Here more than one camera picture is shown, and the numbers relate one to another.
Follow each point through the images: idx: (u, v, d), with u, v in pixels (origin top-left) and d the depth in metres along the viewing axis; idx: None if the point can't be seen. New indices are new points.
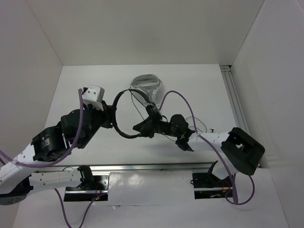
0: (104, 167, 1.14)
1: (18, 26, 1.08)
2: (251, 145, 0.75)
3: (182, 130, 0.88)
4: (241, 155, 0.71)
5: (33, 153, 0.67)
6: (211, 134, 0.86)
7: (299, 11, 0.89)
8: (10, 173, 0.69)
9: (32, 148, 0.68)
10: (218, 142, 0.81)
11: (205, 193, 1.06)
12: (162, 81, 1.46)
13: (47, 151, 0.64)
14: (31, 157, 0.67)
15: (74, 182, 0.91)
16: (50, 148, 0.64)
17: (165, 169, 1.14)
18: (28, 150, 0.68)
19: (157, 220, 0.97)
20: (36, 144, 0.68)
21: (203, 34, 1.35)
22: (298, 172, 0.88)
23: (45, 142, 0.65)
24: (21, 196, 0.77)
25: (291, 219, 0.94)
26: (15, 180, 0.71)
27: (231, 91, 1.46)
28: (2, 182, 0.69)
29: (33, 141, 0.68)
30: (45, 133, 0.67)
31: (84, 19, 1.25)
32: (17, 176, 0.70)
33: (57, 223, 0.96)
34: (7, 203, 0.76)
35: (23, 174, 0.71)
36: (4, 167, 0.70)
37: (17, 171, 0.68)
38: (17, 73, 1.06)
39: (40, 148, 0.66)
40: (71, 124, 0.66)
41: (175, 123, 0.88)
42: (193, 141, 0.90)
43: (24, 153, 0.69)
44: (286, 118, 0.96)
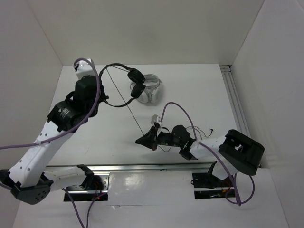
0: (104, 167, 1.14)
1: (18, 26, 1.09)
2: (249, 144, 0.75)
3: (185, 139, 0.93)
4: (240, 157, 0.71)
5: (56, 126, 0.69)
6: (209, 139, 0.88)
7: (299, 11, 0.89)
8: (35, 156, 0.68)
9: (52, 124, 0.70)
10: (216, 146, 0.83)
11: (205, 193, 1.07)
12: (162, 81, 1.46)
13: (71, 118, 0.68)
14: (54, 131, 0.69)
15: (80, 178, 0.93)
16: (72, 115, 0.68)
17: (165, 169, 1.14)
18: (47, 128, 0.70)
19: (157, 220, 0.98)
20: (54, 118, 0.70)
21: (204, 33, 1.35)
22: (297, 172, 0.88)
23: (65, 112, 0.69)
24: (47, 190, 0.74)
25: (291, 219, 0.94)
26: (42, 164, 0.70)
27: (231, 91, 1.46)
28: (30, 170, 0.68)
29: (49, 118, 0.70)
30: (61, 105, 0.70)
31: (85, 19, 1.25)
32: (44, 157, 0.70)
33: (58, 223, 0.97)
34: (33, 200, 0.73)
35: (49, 153, 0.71)
36: (27, 155, 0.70)
37: (43, 150, 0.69)
38: (17, 73, 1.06)
39: (61, 120, 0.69)
40: (87, 86, 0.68)
41: (177, 135, 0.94)
42: (194, 149, 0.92)
43: (44, 132, 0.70)
44: (286, 118, 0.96)
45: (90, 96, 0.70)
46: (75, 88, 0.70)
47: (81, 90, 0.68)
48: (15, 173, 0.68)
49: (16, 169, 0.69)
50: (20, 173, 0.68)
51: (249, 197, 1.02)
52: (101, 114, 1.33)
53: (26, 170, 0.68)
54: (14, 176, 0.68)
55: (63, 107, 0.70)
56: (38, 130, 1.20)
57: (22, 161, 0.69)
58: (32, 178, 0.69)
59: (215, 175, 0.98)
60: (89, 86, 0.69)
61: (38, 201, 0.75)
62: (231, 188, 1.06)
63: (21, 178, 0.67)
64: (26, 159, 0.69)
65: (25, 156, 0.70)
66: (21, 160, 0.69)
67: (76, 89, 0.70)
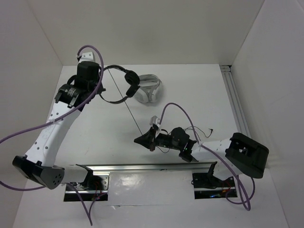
0: (104, 167, 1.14)
1: (18, 26, 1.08)
2: (254, 147, 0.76)
3: (184, 142, 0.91)
4: (247, 160, 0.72)
5: (66, 104, 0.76)
6: (212, 142, 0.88)
7: (299, 12, 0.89)
8: (51, 135, 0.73)
9: (61, 103, 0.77)
10: (221, 149, 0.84)
11: (205, 193, 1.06)
12: (162, 81, 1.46)
13: (78, 95, 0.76)
14: (65, 108, 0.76)
15: (83, 175, 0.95)
16: (78, 93, 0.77)
17: (164, 169, 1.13)
18: (57, 107, 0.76)
19: (157, 220, 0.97)
20: (62, 99, 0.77)
21: (204, 34, 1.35)
22: (298, 172, 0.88)
23: (72, 91, 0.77)
24: (61, 173, 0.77)
25: (291, 219, 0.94)
26: (57, 142, 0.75)
27: (231, 91, 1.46)
28: (48, 148, 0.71)
29: (57, 99, 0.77)
30: (66, 86, 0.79)
31: (85, 19, 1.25)
32: (58, 135, 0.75)
33: (58, 223, 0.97)
34: (52, 185, 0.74)
35: (62, 130, 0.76)
36: (42, 136, 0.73)
37: (58, 127, 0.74)
38: (17, 73, 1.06)
39: (69, 99, 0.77)
40: (88, 66, 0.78)
41: (176, 137, 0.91)
42: (196, 152, 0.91)
43: (55, 111, 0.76)
44: (286, 118, 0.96)
45: (91, 76, 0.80)
46: (77, 70, 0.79)
47: (84, 71, 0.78)
48: (33, 154, 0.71)
49: (32, 151, 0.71)
50: (38, 152, 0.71)
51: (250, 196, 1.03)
52: (101, 114, 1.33)
53: (44, 148, 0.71)
54: (31, 158, 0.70)
55: (69, 88, 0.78)
56: (38, 130, 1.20)
57: (37, 143, 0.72)
58: (50, 157, 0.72)
59: (216, 176, 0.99)
60: (90, 66, 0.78)
61: (54, 188, 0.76)
62: (231, 188, 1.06)
63: (40, 157, 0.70)
64: (41, 139, 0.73)
65: (40, 137, 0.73)
66: (36, 141, 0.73)
67: (78, 71, 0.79)
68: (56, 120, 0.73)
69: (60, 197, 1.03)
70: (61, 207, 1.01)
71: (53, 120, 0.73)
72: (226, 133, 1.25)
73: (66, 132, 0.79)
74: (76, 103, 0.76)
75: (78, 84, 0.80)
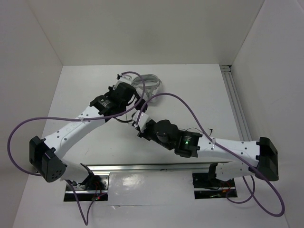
0: (104, 167, 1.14)
1: (18, 26, 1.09)
2: (276, 153, 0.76)
3: (173, 136, 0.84)
4: (274, 168, 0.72)
5: (97, 110, 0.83)
6: (232, 144, 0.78)
7: (299, 11, 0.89)
8: (75, 129, 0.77)
9: (94, 109, 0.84)
10: (248, 154, 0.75)
11: (205, 193, 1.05)
12: (162, 81, 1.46)
13: (109, 108, 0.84)
14: (95, 113, 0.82)
15: (83, 174, 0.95)
16: (110, 106, 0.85)
17: (164, 169, 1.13)
18: (89, 110, 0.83)
19: (157, 220, 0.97)
20: (96, 105, 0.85)
21: (203, 33, 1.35)
22: (298, 172, 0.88)
23: (106, 103, 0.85)
24: (62, 172, 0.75)
25: (291, 219, 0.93)
26: (75, 139, 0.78)
27: (231, 91, 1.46)
28: (65, 140, 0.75)
29: (91, 103, 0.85)
30: (103, 97, 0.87)
31: (84, 19, 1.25)
32: (80, 133, 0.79)
33: (57, 223, 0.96)
34: (49, 179, 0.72)
35: (84, 130, 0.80)
36: (65, 128, 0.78)
37: (83, 126, 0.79)
38: (17, 73, 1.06)
39: (100, 108, 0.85)
40: (127, 87, 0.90)
41: (162, 132, 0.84)
42: (206, 150, 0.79)
43: (86, 112, 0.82)
44: (286, 118, 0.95)
45: (126, 96, 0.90)
46: (117, 88, 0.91)
47: (122, 90, 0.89)
48: (51, 140, 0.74)
49: (51, 137, 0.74)
50: (56, 140, 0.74)
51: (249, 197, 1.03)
52: None
53: (62, 139, 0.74)
54: (48, 143, 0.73)
55: (105, 99, 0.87)
56: (38, 130, 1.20)
57: (59, 131, 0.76)
58: (63, 149, 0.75)
59: (220, 177, 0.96)
60: (128, 88, 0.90)
61: (51, 182, 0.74)
62: (231, 188, 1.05)
63: (56, 145, 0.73)
64: (64, 130, 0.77)
65: (63, 128, 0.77)
66: (59, 130, 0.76)
67: (117, 89, 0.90)
68: (84, 119, 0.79)
69: (60, 197, 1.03)
70: (61, 207, 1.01)
71: (82, 118, 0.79)
72: (227, 133, 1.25)
73: (87, 133, 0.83)
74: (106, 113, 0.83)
75: (112, 99, 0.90)
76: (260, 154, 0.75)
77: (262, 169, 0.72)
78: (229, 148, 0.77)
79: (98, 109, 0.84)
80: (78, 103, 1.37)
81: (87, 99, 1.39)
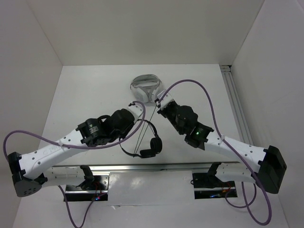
0: (104, 167, 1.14)
1: (18, 26, 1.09)
2: (285, 167, 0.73)
3: (191, 123, 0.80)
4: (274, 177, 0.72)
5: (80, 137, 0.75)
6: (239, 144, 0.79)
7: (299, 11, 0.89)
8: (51, 154, 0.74)
9: (79, 134, 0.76)
10: (251, 157, 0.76)
11: (205, 193, 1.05)
12: (162, 81, 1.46)
13: (95, 137, 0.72)
14: (78, 140, 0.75)
15: (79, 179, 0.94)
16: (97, 134, 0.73)
17: (165, 169, 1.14)
18: (72, 135, 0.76)
19: (157, 220, 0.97)
20: (83, 129, 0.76)
21: (204, 33, 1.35)
22: (298, 172, 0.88)
23: (93, 129, 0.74)
24: (37, 188, 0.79)
25: (291, 219, 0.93)
26: (50, 163, 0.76)
27: (231, 91, 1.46)
28: (39, 164, 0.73)
29: (79, 127, 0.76)
30: (94, 121, 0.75)
31: (84, 19, 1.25)
32: (56, 158, 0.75)
33: (58, 223, 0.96)
34: (22, 193, 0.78)
35: (62, 156, 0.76)
36: (44, 150, 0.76)
37: (60, 152, 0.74)
38: (17, 73, 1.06)
39: (87, 133, 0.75)
40: (123, 117, 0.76)
41: (183, 116, 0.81)
42: (213, 145, 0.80)
43: (68, 137, 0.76)
44: (287, 118, 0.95)
45: (120, 127, 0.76)
46: (112, 114, 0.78)
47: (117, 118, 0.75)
48: (25, 161, 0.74)
49: (27, 157, 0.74)
50: (30, 163, 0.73)
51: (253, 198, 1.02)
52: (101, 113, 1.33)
53: (36, 162, 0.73)
54: (23, 164, 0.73)
55: (94, 124, 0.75)
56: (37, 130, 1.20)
57: (36, 153, 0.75)
58: (36, 172, 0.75)
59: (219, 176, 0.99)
60: (126, 118, 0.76)
61: (24, 195, 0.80)
62: (231, 188, 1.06)
63: (28, 167, 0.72)
64: (41, 153, 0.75)
65: (41, 150, 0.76)
66: (37, 152, 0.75)
67: (112, 116, 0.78)
68: (62, 146, 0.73)
69: (60, 198, 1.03)
70: (61, 207, 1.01)
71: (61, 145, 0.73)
72: (227, 133, 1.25)
73: (67, 157, 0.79)
74: (89, 142, 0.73)
75: (105, 125, 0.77)
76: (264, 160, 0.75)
77: (261, 174, 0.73)
78: (235, 148, 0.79)
79: (83, 136, 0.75)
80: (78, 103, 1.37)
81: (87, 99, 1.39)
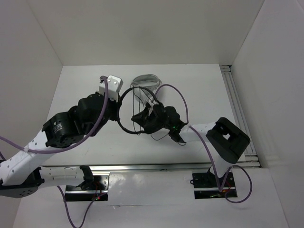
0: (104, 167, 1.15)
1: (18, 26, 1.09)
2: (236, 135, 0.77)
3: (174, 121, 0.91)
4: (222, 140, 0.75)
5: (46, 140, 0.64)
6: (200, 124, 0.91)
7: (299, 12, 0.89)
8: (22, 162, 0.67)
9: (44, 135, 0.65)
10: (204, 131, 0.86)
11: (205, 193, 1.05)
12: (162, 81, 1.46)
13: (61, 136, 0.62)
14: (43, 143, 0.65)
15: (79, 179, 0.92)
16: (63, 133, 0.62)
17: (165, 169, 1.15)
18: (38, 137, 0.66)
19: (157, 220, 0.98)
20: (48, 130, 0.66)
21: (203, 33, 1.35)
22: (298, 172, 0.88)
23: (58, 127, 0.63)
24: (33, 188, 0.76)
25: (291, 219, 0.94)
26: (26, 169, 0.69)
27: (231, 91, 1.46)
28: (13, 172, 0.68)
29: (43, 128, 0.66)
30: (58, 118, 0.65)
31: (84, 19, 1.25)
32: (30, 164, 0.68)
33: (58, 223, 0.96)
34: (19, 194, 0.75)
35: (35, 160, 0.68)
36: (16, 156, 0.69)
37: (29, 158, 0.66)
38: (17, 73, 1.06)
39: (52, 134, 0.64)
40: (89, 107, 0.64)
41: (167, 114, 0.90)
42: (185, 133, 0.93)
43: (35, 140, 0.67)
44: (287, 118, 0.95)
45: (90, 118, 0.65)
46: (78, 105, 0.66)
47: (81, 111, 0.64)
48: (4, 170, 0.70)
49: (4, 166, 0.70)
50: (5, 172, 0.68)
51: (248, 194, 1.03)
52: None
53: (11, 171, 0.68)
54: (2, 173, 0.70)
55: (60, 121, 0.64)
56: (37, 129, 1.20)
57: (11, 160, 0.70)
58: (14, 180, 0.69)
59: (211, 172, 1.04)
60: (93, 108, 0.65)
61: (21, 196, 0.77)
62: (231, 188, 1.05)
63: (4, 177, 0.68)
64: (14, 160, 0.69)
65: (14, 157, 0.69)
66: (11, 159, 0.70)
67: (78, 106, 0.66)
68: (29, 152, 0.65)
69: (60, 197, 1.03)
70: (61, 207, 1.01)
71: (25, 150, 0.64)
72: None
73: (46, 159, 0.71)
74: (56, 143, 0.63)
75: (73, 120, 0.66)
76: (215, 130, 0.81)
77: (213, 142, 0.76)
78: (195, 128, 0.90)
79: (47, 138, 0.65)
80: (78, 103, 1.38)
81: None
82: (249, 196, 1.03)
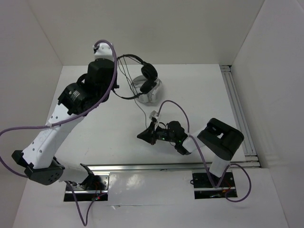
0: (104, 167, 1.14)
1: (17, 26, 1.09)
2: (228, 132, 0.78)
3: (179, 134, 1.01)
4: (214, 139, 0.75)
5: (66, 109, 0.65)
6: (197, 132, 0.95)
7: (299, 12, 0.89)
8: (46, 139, 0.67)
9: (63, 107, 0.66)
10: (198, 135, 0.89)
11: (205, 193, 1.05)
12: (162, 82, 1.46)
13: (81, 101, 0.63)
14: (65, 114, 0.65)
15: (84, 174, 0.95)
16: (82, 99, 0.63)
17: (165, 169, 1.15)
18: (58, 110, 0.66)
19: (157, 220, 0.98)
20: (65, 101, 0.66)
21: (203, 34, 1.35)
22: (297, 172, 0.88)
23: (75, 94, 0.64)
24: (59, 172, 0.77)
25: (290, 218, 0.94)
26: (53, 147, 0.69)
27: (231, 92, 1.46)
28: (41, 152, 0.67)
29: (60, 99, 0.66)
30: (71, 87, 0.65)
31: (84, 19, 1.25)
32: (56, 139, 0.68)
33: (58, 223, 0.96)
34: (48, 181, 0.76)
35: (60, 134, 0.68)
36: (39, 137, 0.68)
37: (54, 133, 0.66)
38: (17, 73, 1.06)
39: (71, 103, 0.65)
40: (100, 68, 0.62)
41: (171, 128, 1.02)
42: (187, 142, 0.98)
43: (55, 114, 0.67)
44: (286, 118, 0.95)
45: (102, 79, 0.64)
46: (88, 70, 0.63)
47: (93, 73, 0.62)
48: (29, 154, 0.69)
49: (28, 150, 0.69)
50: (33, 155, 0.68)
51: (247, 192, 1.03)
52: (102, 114, 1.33)
53: (38, 151, 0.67)
54: (28, 157, 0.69)
55: (74, 89, 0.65)
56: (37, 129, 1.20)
57: (33, 143, 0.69)
58: (44, 160, 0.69)
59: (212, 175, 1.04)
60: (104, 68, 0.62)
61: (49, 183, 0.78)
62: (231, 188, 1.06)
63: (33, 160, 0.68)
64: (37, 141, 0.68)
65: (37, 138, 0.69)
66: (33, 142, 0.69)
67: (88, 71, 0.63)
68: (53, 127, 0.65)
69: (60, 197, 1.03)
70: (61, 207, 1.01)
71: (50, 125, 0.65)
72: None
73: (68, 132, 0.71)
74: (78, 110, 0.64)
75: (87, 85, 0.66)
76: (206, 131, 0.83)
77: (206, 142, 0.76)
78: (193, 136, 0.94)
79: (68, 108, 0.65)
80: None
81: None
82: (248, 195, 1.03)
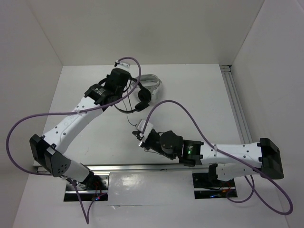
0: (103, 167, 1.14)
1: (17, 25, 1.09)
2: (277, 151, 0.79)
3: (178, 147, 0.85)
4: (276, 166, 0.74)
5: (93, 100, 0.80)
6: (232, 147, 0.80)
7: (299, 11, 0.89)
8: (72, 123, 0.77)
9: (89, 99, 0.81)
10: (250, 156, 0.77)
11: (205, 193, 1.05)
12: (162, 82, 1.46)
13: (106, 96, 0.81)
14: (91, 104, 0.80)
15: (84, 173, 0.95)
16: (106, 94, 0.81)
17: (165, 169, 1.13)
18: (84, 101, 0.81)
19: (157, 220, 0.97)
20: (90, 95, 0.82)
21: (203, 33, 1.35)
22: (297, 171, 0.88)
23: (100, 91, 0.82)
24: (69, 165, 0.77)
25: (290, 218, 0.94)
26: (74, 132, 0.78)
27: (231, 92, 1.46)
28: (65, 135, 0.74)
29: (86, 94, 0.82)
30: (97, 86, 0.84)
31: (84, 19, 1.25)
32: (78, 125, 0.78)
33: (58, 223, 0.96)
34: (57, 173, 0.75)
35: (82, 122, 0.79)
36: (63, 122, 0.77)
37: (80, 118, 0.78)
38: (17, 73, 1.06)
39: (96, 97, 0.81)
40: (121, 73, 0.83)
41: (168, 144, 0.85)
42: (209, 158, 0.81)
43: (81, 104, 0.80)
44: (287, 117, 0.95)
45: (121, 82, 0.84)
46: (111, 74, 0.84)
47: (116, 76, 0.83)
48: (50, 137, 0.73)
49: (50, 133, 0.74)
50: (56, 137, 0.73)
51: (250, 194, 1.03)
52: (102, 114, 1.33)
53: (62, 134, 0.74)
54: (49, 139, 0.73)
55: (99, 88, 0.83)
56: (37, 129, 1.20)
57: (57, 128, 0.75)
58: (63, 144, 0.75)
59: (221, 178, 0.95)
60: (123, 73, 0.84)
61: (57, 176, 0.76)
62: (231, 188, 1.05)
63: (56, 141, 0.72)
64: (61, 125, 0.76)
65: (61, 123, 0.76)
66: (57, 126, 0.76)
67: (111, 75, 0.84)
68: (80, 112, 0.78)
69: (60, 197, 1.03)
70: (61, 207, 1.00)
71: (79, 111, 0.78)
72: (226, 132, 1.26)
73: (87, 123, 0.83)
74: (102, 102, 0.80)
75: (108, 86, 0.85)
76: (261, 155, 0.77)
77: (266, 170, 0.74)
78: (232, 154, 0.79)
79: (94, 99, 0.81)
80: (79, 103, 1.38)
81: None
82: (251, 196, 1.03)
